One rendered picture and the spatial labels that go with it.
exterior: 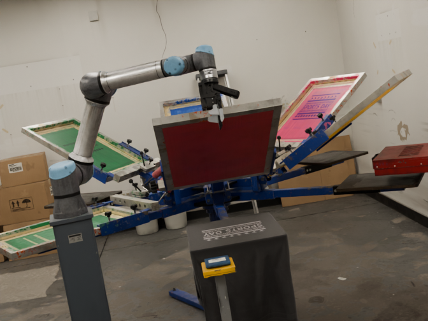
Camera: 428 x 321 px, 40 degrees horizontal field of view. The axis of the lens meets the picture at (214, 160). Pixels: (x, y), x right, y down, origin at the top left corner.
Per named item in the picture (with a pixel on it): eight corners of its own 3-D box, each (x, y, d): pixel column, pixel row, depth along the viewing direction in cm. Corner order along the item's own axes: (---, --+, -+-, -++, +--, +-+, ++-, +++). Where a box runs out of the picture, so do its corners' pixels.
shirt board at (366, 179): (426, 182, 360) (425, 169, 359) (419, 198, 324) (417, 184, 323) (228, 194, 419) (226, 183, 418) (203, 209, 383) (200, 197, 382)
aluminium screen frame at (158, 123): (282, 104, 263) (280, 97, 265) (153, 125, 260) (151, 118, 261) (269, 173, 335) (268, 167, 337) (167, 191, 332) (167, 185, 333)
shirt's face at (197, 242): (286, 235, 267) (286, 234, 267) (191, 251, 265) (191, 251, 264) (267, 212, 315) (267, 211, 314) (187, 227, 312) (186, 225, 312)
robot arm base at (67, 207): (53, 221, 253) (48, 199, 251) (53, 214, 267) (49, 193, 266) (88, 213, 256) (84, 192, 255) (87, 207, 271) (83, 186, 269)
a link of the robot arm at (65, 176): (48, 197, 256) (41, 166, 254) (62, 190, 269) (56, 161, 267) (72, 194, 253) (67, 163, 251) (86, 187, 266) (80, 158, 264)
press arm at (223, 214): (244, 253, 279) (242, 241, 278) (232, 255, 278) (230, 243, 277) (220, 202, 401) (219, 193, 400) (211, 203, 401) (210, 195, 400)
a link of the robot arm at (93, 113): (55, 183, 267) (85, 67, 255) (69, 177, 282) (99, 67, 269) (78, 192, 266) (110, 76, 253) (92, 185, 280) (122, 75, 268)
